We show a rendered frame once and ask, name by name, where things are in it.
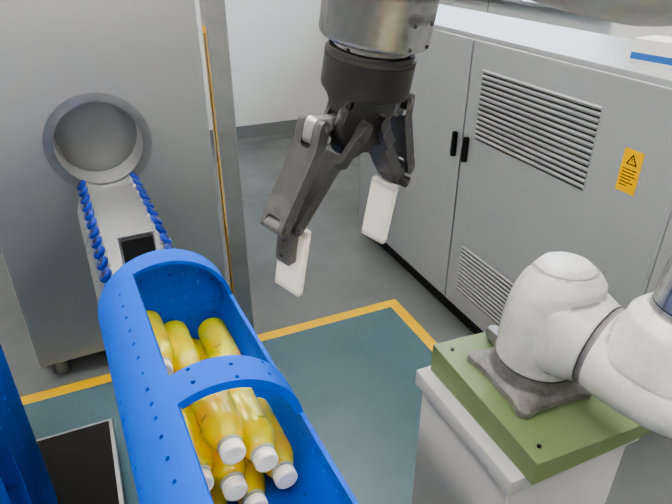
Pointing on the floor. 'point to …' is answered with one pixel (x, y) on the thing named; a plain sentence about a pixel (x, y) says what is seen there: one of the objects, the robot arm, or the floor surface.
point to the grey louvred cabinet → (530, 161)
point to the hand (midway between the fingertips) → (335, 252)
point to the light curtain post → (226, 148)
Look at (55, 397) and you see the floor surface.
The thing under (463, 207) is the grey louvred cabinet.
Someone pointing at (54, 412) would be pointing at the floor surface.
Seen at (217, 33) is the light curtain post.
